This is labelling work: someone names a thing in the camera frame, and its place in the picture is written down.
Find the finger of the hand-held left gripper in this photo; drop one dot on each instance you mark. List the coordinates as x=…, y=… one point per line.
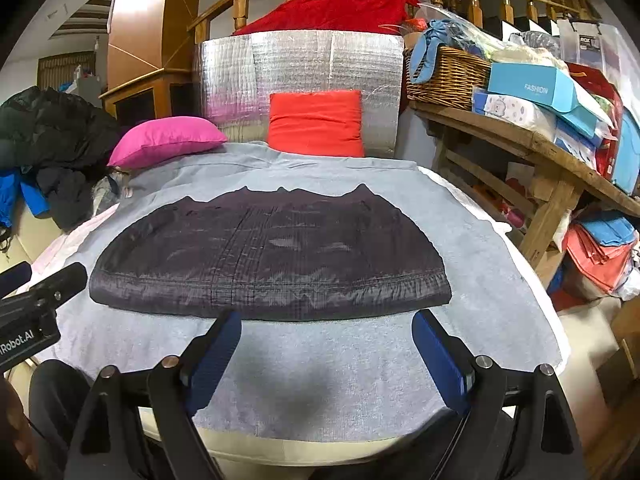
x=65, y=280
x=15, y=277

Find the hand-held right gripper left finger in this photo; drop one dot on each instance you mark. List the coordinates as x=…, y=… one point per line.
x=215, y=355

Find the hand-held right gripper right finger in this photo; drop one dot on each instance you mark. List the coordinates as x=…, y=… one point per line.
x=440, y=360

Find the dark quilted jacket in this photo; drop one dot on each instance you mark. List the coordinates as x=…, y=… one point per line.
x=275, y=260

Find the person's left hand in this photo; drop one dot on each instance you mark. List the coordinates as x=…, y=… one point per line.
x=12, y=425

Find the cream sofa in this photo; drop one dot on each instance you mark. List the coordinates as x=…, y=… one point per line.
x=30, y=235

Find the person's left leg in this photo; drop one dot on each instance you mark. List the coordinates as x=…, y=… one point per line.
x=50, y=400

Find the blue jacket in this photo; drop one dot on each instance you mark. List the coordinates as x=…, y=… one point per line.
x=32, y=195

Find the grey blanket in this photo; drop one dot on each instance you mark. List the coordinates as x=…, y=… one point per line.
x=325, y=375

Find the black down jacket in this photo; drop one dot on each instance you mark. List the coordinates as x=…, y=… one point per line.
x=50, y=125

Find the pink pillow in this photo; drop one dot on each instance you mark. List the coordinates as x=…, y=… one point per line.
x=165, y=140

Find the brown cardboard box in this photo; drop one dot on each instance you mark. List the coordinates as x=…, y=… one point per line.
x=625, y=340

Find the stack of folded cloths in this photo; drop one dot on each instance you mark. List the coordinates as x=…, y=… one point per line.
x=595, y=255

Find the wooden table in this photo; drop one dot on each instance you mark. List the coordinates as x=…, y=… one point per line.
x=525, y=145

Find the red pillow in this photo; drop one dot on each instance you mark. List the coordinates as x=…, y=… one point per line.
x=315, y=122

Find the white printed package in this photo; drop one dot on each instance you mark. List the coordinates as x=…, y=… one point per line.
x=515, y=110

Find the wooden cabinet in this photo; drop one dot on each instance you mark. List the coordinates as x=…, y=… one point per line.
x=140, y=20

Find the wicker basket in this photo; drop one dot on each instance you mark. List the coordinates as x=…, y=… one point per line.
x=450, y=77

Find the light blue cardboard box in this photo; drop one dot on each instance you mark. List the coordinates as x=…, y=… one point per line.
x=530, y=87

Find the red bag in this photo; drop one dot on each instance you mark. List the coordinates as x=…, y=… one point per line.
x=607, y=105

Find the silver insulation mat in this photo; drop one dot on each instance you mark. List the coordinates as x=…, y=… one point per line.
x=300, y=60

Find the blue cloth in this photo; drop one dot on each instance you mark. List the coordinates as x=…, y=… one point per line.
x=430, y=45

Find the clear plastic bag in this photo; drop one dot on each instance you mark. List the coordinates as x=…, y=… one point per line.
x=520, y=55

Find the clear plastic storage box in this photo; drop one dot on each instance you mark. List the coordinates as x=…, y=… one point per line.
x=585, y=45

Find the red blanket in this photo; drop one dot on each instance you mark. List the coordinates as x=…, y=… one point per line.
x=330, y=12

